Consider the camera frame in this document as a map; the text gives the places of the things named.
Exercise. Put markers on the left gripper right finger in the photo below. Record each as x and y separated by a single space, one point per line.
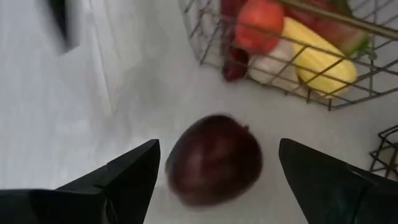
335 196

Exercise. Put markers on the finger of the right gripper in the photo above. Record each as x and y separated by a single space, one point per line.
63 25

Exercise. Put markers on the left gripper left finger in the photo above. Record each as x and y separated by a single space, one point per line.
93 199

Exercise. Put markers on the dark red apple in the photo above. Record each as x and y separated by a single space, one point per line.
214 161

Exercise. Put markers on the yellow corn cob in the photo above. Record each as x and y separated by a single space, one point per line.
323 62

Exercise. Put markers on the white garlic bulb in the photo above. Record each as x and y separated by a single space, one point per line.
270 67

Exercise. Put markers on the dark red sweet potato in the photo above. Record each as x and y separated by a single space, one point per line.
235 63

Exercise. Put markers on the red chili pepper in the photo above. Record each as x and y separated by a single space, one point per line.
329 29

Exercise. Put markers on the orange round produce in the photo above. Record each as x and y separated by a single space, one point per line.
259 26

